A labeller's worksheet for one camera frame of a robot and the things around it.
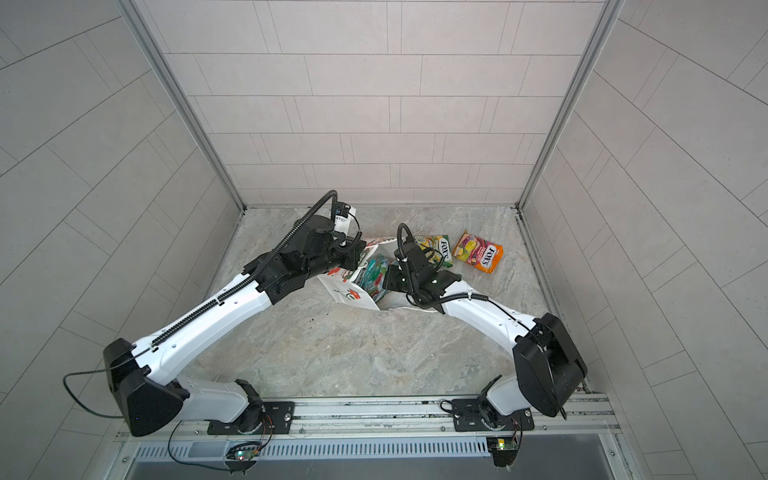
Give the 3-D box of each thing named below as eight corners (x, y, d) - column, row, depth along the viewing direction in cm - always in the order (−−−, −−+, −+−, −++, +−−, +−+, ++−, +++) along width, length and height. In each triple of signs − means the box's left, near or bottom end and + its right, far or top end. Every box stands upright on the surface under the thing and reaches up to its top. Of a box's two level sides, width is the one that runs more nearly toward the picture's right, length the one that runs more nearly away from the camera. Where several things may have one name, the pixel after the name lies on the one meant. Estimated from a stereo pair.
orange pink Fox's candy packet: (450, 256, 104) (451, 250, 101) (461, 236, 110) (463, 230, 107) (492, 275, 99) (495, 270, 96) (502, 253, 105) (505, 247, 102)
